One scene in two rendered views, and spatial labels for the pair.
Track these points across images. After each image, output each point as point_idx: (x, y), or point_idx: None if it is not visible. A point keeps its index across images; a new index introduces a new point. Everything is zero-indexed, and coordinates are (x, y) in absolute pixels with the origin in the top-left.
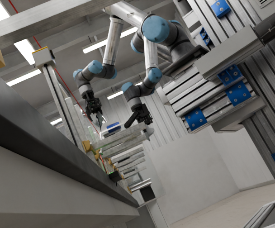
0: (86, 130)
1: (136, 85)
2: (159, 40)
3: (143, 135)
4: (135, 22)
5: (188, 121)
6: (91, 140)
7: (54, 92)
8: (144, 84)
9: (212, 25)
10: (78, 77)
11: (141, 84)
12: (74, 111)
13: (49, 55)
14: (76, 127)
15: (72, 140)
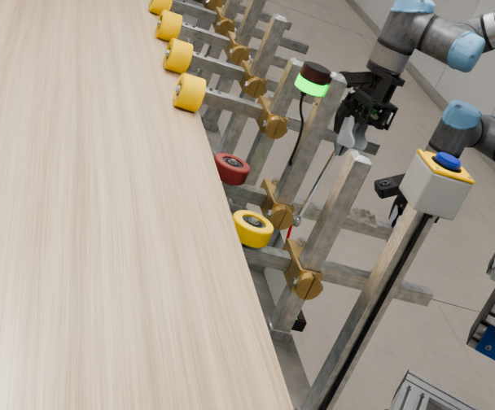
0: (310, 153)
1: (481, 128)
2: None
3: (387, 232)
4: None
5: (488, 333)
6: (300, 179)
7: (388, 278)
8: None
9: None
10: (409, 28)
11: (490, 134)
12: (351, 202)
13: (457, 207)
14: (325, 233)
15: (330, 383)
